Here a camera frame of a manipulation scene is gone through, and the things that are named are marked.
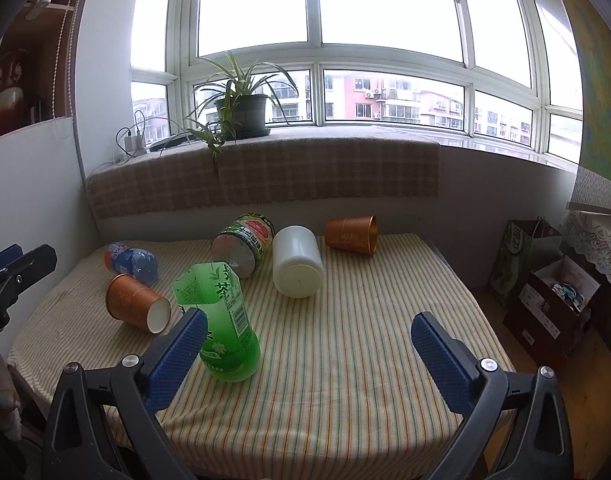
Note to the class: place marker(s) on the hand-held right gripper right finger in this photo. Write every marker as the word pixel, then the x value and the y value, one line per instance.
pixel 443 360

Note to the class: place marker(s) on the white plastic cup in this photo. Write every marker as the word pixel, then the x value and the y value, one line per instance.
pixel 298 260

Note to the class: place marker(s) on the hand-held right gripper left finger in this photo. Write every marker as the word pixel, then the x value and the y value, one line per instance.
pixel 178 360

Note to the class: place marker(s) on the white charger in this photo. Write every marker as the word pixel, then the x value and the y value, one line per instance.
pixel 134 142

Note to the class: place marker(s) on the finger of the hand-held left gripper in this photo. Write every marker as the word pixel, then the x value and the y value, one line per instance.
pixel 4 257
pixel 33 262

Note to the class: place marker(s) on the checkered brown blanket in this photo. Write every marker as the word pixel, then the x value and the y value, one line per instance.
pixel 310 175

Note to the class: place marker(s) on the green can cup red label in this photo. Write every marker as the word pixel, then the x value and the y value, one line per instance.
pixel 241 246

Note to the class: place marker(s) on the orange paper cup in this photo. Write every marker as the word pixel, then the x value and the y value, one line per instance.
pixel 130 300
pixel 348 235

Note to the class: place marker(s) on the wooden shelf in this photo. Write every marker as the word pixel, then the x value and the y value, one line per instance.
pixel 40 70

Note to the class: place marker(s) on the flat black device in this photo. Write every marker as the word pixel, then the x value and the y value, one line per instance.
pixel 168 142

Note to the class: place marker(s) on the blue plastic bottle cup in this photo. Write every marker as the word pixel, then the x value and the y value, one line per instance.
pixel 133 260

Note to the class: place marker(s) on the striped tablecloth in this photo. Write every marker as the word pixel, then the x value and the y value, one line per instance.
pixel 335 360

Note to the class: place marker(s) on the wall poster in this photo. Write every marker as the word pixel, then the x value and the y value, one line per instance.
pixel 600 85

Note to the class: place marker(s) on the white lace cloth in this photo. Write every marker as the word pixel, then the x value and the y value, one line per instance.
pixel 600 240

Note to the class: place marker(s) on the potted spider plant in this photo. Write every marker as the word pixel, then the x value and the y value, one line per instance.
pixel 243 115

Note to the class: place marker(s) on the red patterned vase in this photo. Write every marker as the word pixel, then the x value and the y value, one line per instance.
pixel 8 95

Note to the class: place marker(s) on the brown cardboard box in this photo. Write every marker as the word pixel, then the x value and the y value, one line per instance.
pixel 535 320

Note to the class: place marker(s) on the green cut plastic bottle cup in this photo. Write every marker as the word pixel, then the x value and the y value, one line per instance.
pixel 230 340

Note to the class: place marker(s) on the green paper bag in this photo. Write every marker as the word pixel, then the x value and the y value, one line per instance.
pixel 515 260

